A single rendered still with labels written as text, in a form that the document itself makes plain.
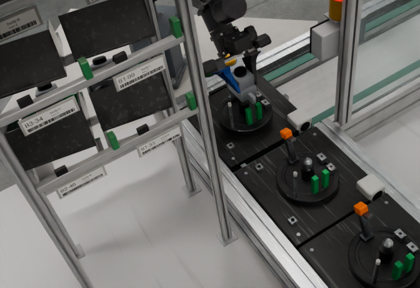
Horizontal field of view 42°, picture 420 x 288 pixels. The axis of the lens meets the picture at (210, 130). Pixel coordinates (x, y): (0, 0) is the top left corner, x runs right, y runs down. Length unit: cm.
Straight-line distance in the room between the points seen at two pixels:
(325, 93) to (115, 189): 62
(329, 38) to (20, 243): 88
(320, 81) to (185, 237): 58
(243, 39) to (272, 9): 218
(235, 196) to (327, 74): 51
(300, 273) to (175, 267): 30
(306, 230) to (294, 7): 235
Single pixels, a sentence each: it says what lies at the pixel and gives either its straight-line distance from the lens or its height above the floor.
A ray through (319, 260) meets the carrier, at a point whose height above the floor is 97.
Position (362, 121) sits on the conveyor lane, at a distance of 145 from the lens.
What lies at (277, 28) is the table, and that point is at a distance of 185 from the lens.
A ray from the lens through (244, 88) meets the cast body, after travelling 130.
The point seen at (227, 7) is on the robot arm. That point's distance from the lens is 121.
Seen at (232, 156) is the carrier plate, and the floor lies 97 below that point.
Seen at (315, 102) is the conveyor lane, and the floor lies 92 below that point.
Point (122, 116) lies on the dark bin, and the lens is 98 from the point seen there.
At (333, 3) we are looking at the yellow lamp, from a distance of 119.
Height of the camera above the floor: 199
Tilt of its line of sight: 47 degrees down
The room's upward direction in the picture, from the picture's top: 10 degrees counter-clockwise
